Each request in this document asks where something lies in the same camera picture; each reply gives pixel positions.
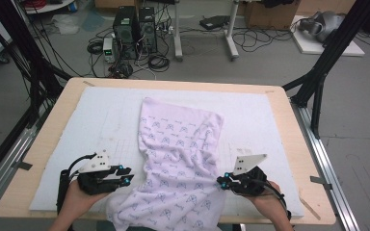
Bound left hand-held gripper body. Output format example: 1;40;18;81
76;149;123;196

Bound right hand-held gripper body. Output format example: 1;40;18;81
232;153;268;196

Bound lilac patterned towel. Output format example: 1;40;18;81
105;96;227;231

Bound person's left hand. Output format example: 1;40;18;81
60;180;111;215

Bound person's right hand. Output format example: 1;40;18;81
246;180;291;221

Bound white foam mat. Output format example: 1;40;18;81
28;86;305;219

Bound thin wooden stick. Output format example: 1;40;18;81
299;196;322;221

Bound white power supply unit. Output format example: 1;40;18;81
102;37;118;64

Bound black computer tower green label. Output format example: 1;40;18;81
112;5;140;61

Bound white table leg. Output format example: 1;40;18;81
172;0;184;63
224;0;241;63

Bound black computer tower with fan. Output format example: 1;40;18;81
137;6;159;54

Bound white platform board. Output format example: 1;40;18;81
290;14;366;58

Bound flat black device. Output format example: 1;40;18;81
198;14;231;31

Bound clear plastic bag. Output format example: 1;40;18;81
51;13;80;36

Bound cardboard box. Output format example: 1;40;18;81
245;0;301;31

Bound grey rounded device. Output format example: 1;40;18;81
298;11;347;43

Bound white round table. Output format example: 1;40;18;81
23;0;75;15

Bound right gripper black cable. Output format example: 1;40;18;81
259;178;293;221

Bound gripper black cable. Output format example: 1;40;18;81
56;152;98;215
259;178;293;221

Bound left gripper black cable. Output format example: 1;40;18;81
56;152;98;215

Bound grey metal bracket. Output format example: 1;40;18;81
16;161;34;171
309;175;333;191

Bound aluminium rail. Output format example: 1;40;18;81
0;126;43;215
290;100;361;231

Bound coiled black cable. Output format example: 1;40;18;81
87;39;105;55
147;54;172;73

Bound loose black floor cables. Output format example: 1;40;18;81
231;28;294;53

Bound black metal frame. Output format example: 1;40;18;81
0;0;73;136
281;0;370;140

